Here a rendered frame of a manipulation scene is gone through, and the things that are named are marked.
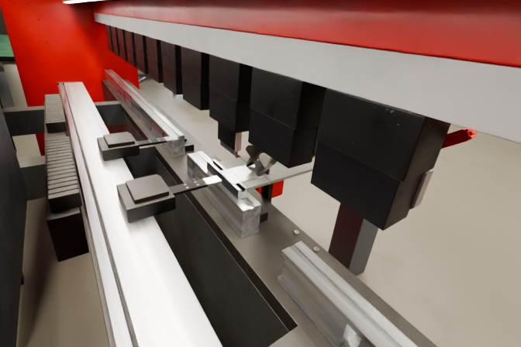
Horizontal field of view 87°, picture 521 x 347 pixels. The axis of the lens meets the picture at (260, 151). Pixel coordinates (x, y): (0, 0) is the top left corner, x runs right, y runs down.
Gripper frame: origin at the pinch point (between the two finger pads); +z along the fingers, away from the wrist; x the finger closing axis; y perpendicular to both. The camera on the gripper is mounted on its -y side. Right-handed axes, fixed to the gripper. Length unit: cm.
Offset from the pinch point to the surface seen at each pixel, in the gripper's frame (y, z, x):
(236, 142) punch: 14.9, -2.8, 3.8
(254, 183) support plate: 2.9, 3.5, 6.7
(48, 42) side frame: 52, 24, -215
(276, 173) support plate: -4.2, -2.6, 4.5
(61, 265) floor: -14, 121, -99
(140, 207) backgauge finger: 27.6, 22.2, 7.0
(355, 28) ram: 36, -24, 37
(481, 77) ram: 33, -22, 53
